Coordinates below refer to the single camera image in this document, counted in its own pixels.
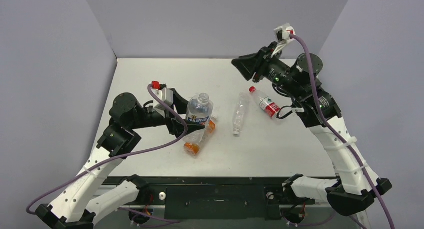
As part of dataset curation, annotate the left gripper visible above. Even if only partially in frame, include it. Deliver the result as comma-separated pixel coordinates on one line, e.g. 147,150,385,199
129,90,205,136

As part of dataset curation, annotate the clear blue-label bottle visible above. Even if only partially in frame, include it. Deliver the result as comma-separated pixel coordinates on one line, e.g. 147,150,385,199
184,92,214,139

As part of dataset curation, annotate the orange tea bottle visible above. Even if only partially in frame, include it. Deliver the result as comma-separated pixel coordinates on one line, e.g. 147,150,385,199
183,115,218,156

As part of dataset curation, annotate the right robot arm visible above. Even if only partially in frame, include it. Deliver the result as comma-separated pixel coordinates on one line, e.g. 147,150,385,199
231,47,392,217

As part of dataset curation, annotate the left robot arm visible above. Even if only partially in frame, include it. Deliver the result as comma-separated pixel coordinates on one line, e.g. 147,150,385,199
35,84,205,229

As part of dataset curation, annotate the clear crushed bottle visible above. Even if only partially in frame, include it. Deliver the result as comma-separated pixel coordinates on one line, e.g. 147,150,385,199
232,92,250,137

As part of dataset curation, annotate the red-cap water bottle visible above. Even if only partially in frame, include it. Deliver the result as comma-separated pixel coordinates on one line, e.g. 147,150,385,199
249,86,281,120

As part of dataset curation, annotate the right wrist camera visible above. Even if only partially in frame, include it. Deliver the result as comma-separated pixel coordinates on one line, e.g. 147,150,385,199
271,23,296,58

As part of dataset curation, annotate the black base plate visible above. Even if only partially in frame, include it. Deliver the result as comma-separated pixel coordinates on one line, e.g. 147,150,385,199
129,177,315,220

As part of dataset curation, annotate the aluminium frame rail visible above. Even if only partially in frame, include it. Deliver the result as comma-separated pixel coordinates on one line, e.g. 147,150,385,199
311,59,372,229

